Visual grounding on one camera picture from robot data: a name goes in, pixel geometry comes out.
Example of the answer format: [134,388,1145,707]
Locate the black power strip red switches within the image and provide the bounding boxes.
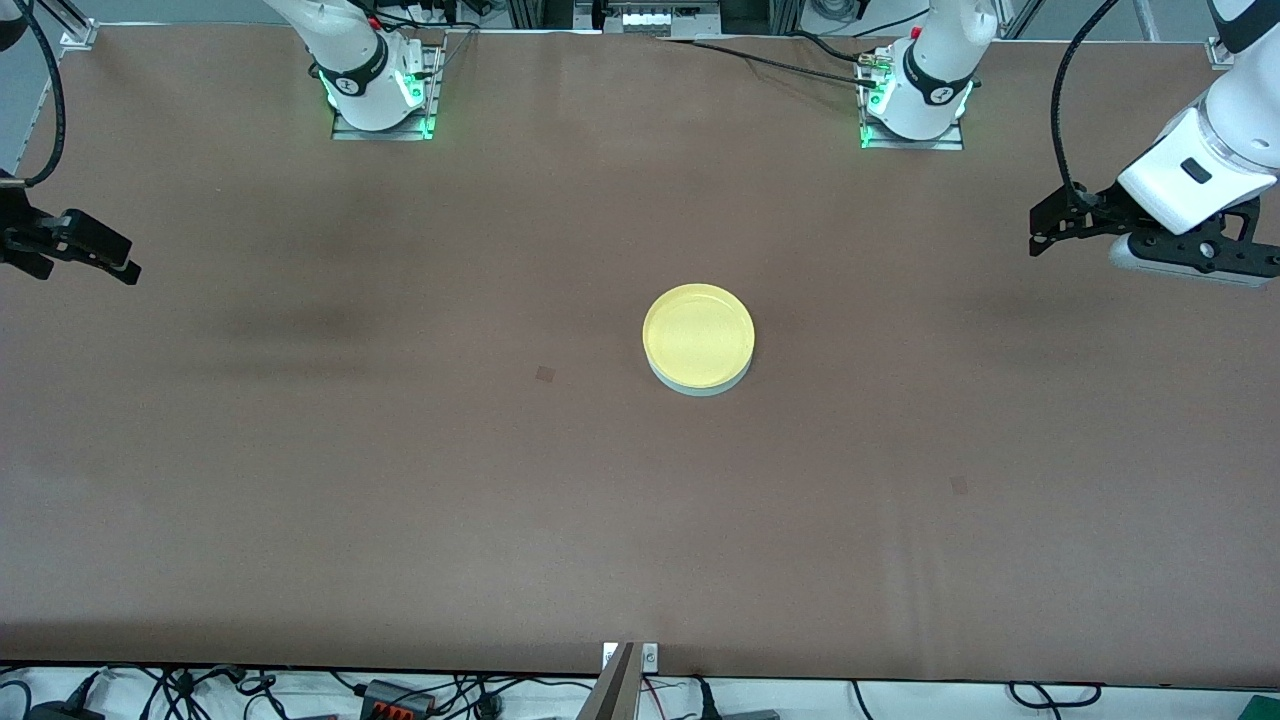
[358,679,438,720]

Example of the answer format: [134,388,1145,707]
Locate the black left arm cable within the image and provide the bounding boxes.
[1049,0,1123,203]

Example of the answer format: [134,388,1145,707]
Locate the wooden post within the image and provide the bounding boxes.
[578,643,641,720]

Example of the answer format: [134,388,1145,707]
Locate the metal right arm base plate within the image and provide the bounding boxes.
[330,42,442,142]

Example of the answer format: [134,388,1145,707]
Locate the aluminium frame with connector block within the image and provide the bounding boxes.
[505,0,803,38]

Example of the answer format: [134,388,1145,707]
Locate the long black table cable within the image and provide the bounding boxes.
[658,36,885,90]

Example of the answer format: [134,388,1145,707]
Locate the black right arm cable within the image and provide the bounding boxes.
[8,0,68,189]

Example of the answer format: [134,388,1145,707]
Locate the short black table cable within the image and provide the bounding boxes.
[788,29,873,67]

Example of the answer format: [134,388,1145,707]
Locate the yellow round plate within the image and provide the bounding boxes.
[641,283,757,390]

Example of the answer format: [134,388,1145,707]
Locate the pale green round plate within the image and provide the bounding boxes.
[647,340,754,399]

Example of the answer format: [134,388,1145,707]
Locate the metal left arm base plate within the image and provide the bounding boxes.
[857,48,966,152]

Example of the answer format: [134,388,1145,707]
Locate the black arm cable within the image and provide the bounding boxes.
[1049,0,1123,203]
[8,0,68,189]

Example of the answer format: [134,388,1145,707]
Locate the black looped floor cable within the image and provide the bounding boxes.
[1007,681,1104,710]

